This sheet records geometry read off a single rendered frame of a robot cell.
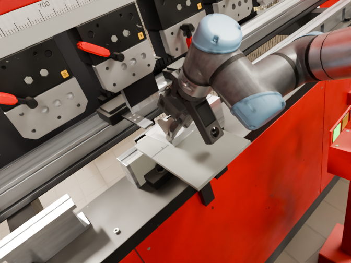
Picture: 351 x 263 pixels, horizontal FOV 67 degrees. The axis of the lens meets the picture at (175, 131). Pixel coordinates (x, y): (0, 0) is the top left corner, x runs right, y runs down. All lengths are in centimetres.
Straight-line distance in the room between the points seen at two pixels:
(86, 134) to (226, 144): 51
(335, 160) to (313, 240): 74
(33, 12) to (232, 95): 39
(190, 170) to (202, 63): 26
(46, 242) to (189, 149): 42
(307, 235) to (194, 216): 94
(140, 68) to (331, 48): 42
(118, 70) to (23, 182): 50
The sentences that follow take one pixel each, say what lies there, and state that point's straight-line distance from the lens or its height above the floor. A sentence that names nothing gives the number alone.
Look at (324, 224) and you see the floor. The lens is 172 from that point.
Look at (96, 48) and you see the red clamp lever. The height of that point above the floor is 129.
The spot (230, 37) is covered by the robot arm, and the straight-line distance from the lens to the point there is 44.
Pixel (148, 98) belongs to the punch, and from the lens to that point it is 76.
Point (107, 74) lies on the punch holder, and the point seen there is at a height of 122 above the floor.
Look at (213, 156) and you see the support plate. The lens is 63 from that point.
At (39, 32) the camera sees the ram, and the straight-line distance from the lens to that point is 59.
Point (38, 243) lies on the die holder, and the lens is 77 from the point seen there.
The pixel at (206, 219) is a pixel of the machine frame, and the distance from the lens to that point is 89.
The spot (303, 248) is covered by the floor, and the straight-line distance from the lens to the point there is 163.
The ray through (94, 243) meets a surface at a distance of 76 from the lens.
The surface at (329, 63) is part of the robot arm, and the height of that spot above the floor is 122.
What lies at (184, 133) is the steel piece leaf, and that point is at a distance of 70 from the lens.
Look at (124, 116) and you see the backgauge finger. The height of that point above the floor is 101.
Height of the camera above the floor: 141
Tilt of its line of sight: 34 degrees down
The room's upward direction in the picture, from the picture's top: 19 degrees counter-clockwise
